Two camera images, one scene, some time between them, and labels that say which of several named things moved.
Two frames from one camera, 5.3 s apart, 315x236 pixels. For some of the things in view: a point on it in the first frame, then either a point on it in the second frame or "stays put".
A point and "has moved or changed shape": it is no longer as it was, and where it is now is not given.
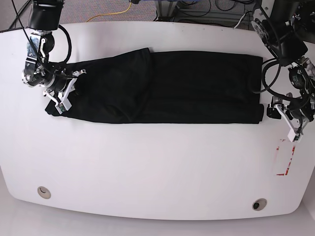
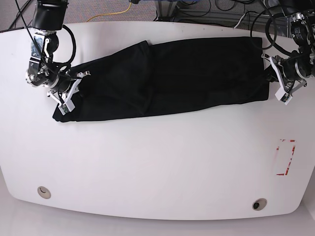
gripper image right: x=293 y=110 -> x=291 y=73
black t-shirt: x=142 y=87 has moved or changed shape
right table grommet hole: x=259 y=204 stays put
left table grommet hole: x=44 y=192 stays put
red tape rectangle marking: x=290 y=161 stays put
